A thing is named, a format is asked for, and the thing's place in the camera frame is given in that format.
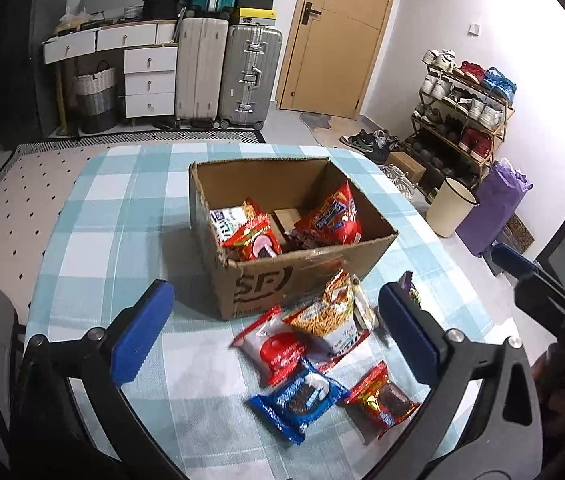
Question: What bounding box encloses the blue cookie packet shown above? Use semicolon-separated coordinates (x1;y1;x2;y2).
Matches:
247;357;351;447

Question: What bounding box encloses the orange white stick snack bag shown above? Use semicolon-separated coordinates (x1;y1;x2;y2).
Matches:
211;206;264;247
282;269;371;362

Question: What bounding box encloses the black refrigerator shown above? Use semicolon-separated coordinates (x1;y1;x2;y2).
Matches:
0;0;72;148

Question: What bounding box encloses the cream waste bin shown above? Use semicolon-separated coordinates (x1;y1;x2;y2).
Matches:
426;177;480;239

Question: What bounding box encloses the woven laundry basket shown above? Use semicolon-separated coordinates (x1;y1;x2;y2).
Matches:
73;60;118;134

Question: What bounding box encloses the patterned doormat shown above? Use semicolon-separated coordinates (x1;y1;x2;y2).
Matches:
483;212;536;277

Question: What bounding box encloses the shoe rack with shoes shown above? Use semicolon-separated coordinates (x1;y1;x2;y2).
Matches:
413;49;518;182

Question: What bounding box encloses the purple snack bag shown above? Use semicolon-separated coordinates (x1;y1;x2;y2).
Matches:
397;271;421;312

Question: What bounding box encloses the teal checked tablecloth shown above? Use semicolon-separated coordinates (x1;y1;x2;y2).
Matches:
27;142;529;480

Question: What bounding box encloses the red chocolate pie packet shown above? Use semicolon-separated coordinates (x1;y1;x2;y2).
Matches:
345;361;421;442

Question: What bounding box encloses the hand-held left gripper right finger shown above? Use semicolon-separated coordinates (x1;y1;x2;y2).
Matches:
363;281;544;480

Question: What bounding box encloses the brown cardboard box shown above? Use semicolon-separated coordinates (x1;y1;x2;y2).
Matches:
188;156;399;322

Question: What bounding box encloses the silver suitcase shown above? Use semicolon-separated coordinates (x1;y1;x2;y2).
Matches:
217;22;284;130

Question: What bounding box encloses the person's right hand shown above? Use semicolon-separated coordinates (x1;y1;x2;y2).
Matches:
531;351;565;432

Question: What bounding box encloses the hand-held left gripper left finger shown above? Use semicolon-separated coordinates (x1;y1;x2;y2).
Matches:
10;279;189;480

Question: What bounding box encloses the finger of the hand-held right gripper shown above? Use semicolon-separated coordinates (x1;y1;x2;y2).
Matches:
515;269;565;344
491;243;538;278

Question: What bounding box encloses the yellow black shoe box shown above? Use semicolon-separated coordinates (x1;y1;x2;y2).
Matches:
235;7;278;28

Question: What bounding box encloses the wooden shoe rack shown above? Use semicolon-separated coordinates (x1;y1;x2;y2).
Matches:
410;67;516;197

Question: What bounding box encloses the dotted beige rug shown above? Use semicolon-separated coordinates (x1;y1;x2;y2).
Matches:
0;129;266;322

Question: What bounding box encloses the white desk with drawers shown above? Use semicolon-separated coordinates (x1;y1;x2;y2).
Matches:
42;20;180;127

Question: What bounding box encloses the black case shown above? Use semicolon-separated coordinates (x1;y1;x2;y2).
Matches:
142;0;181;20

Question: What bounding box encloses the scattered sneakers group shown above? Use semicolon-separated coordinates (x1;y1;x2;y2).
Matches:
340;129;414;197

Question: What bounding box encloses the small brown carton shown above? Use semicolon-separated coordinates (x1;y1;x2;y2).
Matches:
387;151;426;184

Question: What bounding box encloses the red chips bag blue label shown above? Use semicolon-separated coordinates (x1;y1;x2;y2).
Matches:
290;180;364;249

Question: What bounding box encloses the beige suitcase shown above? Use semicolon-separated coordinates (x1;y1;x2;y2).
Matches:
175;7;231;129

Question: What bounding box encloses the plastic bag with goods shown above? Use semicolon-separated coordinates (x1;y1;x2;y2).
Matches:
57;7;96;31

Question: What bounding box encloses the red white snack packet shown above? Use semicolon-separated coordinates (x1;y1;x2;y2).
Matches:
229;306;309;387
221;220;284;262

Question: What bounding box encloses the yellow wooden door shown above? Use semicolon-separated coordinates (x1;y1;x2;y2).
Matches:
275;0;404;120

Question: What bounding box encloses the clear cream cake packet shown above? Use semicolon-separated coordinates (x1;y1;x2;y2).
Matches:
353;275;379;332

